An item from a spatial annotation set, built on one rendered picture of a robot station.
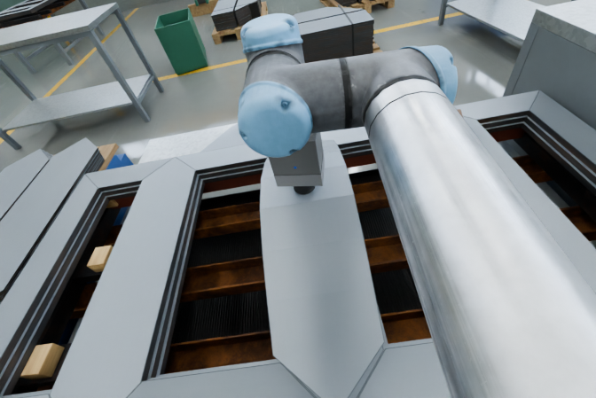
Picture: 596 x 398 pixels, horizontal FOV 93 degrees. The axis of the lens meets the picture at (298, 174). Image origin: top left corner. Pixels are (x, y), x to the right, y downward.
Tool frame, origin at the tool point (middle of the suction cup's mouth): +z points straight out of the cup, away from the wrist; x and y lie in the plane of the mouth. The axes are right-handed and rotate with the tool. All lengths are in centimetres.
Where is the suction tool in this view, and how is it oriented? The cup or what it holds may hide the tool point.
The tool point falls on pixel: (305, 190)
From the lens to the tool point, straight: 57.2
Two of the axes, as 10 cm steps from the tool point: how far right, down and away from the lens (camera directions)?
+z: 1.7, 7.0, 7.0
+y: -9.8, 0.2, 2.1
